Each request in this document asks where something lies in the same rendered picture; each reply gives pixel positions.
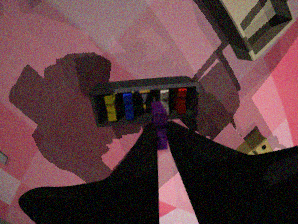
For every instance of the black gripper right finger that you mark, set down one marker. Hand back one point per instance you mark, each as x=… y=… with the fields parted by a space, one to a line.
x=223 y=184

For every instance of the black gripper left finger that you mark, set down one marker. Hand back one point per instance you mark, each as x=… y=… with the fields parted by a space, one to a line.
x=128 y=196

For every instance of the olive-grey square tray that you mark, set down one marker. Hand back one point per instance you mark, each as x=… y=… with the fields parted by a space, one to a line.
x=251 y=26

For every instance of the black fuse block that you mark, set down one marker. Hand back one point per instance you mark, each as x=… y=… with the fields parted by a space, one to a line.
x=108 y=103

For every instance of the white fuse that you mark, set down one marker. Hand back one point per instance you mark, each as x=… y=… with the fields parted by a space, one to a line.
x=163 y=94

